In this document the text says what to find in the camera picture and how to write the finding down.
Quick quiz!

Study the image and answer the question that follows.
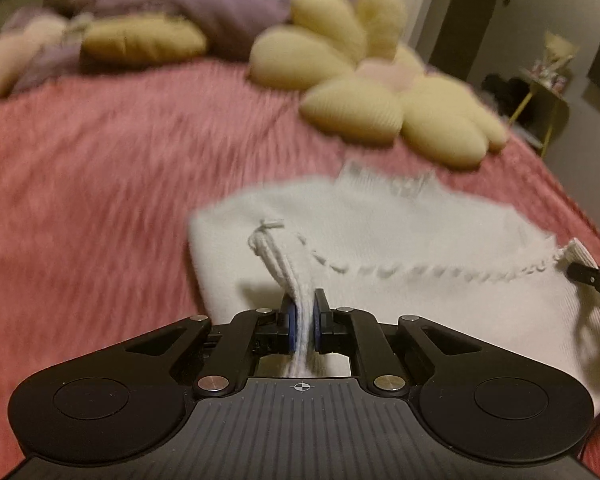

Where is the yellow flower-shaped pillow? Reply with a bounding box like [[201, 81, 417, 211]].
[[250, 0, 510, 170]]

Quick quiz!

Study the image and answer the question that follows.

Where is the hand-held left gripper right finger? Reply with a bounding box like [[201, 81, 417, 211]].
[[312, 288, 482, 401]]

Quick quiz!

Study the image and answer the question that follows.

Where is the pink plush toy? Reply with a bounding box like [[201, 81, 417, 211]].
[[0, 12, 76, 118]]

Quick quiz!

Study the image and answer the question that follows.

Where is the yellow-legged side table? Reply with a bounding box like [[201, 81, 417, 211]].
[[507, 30, 581, 158]]

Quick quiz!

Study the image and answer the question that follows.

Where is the pink corduroy blanket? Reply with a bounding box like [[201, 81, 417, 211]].
[[0, 57, 600, 480]]

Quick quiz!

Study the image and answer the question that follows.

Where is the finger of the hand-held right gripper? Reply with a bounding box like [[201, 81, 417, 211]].
[[565, 259, 600, 307]]

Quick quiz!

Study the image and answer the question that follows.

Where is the yellow oval pillow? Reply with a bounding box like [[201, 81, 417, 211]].
[[80, 14, 208, 67]]

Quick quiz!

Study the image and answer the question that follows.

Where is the dark doorway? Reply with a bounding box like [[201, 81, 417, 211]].
[[427, 0, 508, 86]]

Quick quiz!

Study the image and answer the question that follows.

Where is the white ribbed knit sweater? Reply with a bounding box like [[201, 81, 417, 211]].
[[187, 159, 600, 418]]

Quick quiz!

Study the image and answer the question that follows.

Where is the purple fluffy pillow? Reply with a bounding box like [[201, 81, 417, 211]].
[[10, 0, 301, 86]]

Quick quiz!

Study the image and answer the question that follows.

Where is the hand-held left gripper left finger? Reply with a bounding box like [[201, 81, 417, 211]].
[[121, 304, 298, 402]]

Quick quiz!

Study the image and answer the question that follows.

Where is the black bag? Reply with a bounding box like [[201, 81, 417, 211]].
[[480, 72, 536, 121]]

